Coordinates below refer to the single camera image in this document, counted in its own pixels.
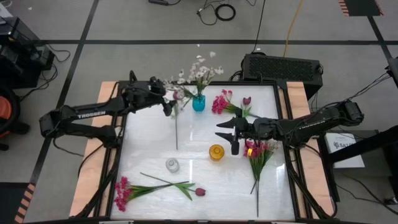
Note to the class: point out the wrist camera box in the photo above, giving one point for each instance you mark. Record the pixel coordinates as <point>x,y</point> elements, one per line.
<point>265,128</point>
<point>157,85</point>

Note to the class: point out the orange black vacuum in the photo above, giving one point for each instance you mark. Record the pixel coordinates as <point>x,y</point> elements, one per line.
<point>4,109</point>

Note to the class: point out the clear glass vase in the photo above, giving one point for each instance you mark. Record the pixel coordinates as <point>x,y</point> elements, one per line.
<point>172,165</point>

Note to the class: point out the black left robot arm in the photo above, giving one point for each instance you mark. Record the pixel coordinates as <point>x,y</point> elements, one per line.
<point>93,112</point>

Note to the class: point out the blue glass vase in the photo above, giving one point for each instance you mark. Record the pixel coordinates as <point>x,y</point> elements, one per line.
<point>199,104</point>

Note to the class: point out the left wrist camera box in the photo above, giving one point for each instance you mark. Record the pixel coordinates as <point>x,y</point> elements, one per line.
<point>157,85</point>

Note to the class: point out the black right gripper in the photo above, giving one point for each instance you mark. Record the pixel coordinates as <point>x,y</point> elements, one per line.
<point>247,129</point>

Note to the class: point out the black power strip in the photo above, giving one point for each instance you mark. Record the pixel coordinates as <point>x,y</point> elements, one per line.
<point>158,2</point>

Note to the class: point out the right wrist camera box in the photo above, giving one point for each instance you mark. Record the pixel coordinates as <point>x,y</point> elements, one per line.
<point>265,128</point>

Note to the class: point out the yellow glass vase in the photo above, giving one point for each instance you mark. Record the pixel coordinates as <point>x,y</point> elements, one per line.
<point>216,152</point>

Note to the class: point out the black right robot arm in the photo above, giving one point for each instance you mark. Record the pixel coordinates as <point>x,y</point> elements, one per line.
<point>311,124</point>

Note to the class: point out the light wooden table board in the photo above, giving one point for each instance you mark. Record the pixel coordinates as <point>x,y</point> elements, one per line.
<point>93,174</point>

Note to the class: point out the white artificial flower bunch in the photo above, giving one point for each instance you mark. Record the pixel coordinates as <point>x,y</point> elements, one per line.
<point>202,74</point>
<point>180,91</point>

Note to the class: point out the black mat orange stripes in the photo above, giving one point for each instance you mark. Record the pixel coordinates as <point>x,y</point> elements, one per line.
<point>360,7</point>
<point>9,202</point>

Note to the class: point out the black equipment cart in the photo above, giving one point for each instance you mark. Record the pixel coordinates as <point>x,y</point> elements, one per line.
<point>18,62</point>

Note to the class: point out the white printed paper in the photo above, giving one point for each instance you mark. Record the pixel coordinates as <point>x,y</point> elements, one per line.
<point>345,155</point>

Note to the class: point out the black perforated computer case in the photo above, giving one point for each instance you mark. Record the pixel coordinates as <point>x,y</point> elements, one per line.
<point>280,70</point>

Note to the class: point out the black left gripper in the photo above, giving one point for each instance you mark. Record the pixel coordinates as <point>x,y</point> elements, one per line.
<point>155,100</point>

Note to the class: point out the green stems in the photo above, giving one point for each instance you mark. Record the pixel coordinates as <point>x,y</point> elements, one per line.
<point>219,104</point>

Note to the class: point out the magenta artificial flower bunch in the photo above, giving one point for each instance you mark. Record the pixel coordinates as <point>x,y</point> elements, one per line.
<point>121,193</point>
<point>258,152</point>

